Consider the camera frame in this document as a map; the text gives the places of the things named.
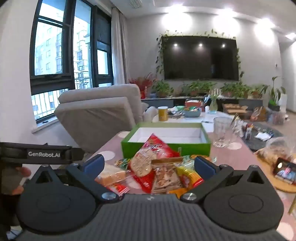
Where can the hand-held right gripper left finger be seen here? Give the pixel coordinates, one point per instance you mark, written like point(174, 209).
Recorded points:
point(93, 165)

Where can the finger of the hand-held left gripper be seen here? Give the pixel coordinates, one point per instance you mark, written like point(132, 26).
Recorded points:
point(77, 154)

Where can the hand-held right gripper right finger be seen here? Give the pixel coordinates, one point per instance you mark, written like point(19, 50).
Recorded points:
point(204, 168)

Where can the mint green snack packet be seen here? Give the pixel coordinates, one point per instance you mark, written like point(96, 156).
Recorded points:
point(189, 160)

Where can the clear bread packet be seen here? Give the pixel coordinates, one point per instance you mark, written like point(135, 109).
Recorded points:
point(113, 173)

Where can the small red snack packet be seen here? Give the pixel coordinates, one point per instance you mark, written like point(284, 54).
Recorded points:
point(120, 188)

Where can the orange snack packet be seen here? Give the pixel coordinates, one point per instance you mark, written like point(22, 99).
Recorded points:
point(179, 191)

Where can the clear brown biscuit packet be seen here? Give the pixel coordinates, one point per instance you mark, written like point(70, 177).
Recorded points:
point(167, 177)

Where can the green cardboard box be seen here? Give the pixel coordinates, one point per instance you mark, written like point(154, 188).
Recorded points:
point(166, 144)

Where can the red round cracker packet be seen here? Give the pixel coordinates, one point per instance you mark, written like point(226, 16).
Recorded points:
point(148, 160)

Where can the person's left hand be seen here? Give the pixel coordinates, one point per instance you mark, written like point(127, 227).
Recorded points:
point(23, 172)

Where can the pink dotted tablecloth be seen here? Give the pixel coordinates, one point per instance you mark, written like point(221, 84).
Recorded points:
point(240, 162)

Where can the glass mug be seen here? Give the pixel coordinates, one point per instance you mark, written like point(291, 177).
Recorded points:
point(223, 133)

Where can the beige armchair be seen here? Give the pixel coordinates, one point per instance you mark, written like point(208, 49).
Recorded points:
point(97, 115)

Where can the white round table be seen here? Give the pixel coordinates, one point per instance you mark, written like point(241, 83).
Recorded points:
point(208, 120)

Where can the blue-grey bowl of items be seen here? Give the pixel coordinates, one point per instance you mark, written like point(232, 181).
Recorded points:
point(191, 113)

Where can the small white cup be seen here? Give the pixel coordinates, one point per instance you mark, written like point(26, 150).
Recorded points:
point(207, 109)

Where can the round wooden board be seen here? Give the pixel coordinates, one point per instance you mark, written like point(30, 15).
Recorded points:
point(266, 176)

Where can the orange box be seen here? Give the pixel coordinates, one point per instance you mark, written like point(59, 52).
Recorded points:
point(193, 103)

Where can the glass vase with plant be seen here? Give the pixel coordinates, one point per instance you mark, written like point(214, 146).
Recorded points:
point(214, 102)

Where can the open cardboard box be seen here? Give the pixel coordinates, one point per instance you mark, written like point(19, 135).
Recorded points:
point(234, 108)

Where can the dark round coffee table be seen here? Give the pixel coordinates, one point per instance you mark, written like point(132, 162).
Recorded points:
point(263, 136)

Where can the yellow canister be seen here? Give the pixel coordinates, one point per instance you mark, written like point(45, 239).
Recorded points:
point(163, 114)

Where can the grey television cabinet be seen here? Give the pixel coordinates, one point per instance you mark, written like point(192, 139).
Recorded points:
point(175, 102)

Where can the clear plastic bag of bread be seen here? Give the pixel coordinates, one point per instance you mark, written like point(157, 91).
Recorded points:
point(277, 148)

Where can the bag of fruit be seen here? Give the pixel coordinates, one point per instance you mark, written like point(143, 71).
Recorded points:
point(258, 114)

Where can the green potted plant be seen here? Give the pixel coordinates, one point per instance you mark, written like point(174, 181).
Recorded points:
point(259, 91)
point(163, 88)
point(198, 87)
point(235, 89)

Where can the smartphone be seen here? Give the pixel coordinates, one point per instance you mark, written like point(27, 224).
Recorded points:
point(285, 171)

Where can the green black box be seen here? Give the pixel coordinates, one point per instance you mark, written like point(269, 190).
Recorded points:
point(274, 107)

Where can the red flower decoration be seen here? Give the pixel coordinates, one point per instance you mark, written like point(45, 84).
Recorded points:
point(143, 84)

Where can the black framed window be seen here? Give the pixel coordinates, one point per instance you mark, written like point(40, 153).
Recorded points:
point(64, 58)

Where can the tall plant in white pot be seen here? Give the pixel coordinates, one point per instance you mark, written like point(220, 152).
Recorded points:
point(276, 92)

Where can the white curtain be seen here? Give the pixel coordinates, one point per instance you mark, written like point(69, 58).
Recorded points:
point(120, 51)

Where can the wall television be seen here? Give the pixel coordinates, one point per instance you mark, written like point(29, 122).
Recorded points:
point(201, 58)

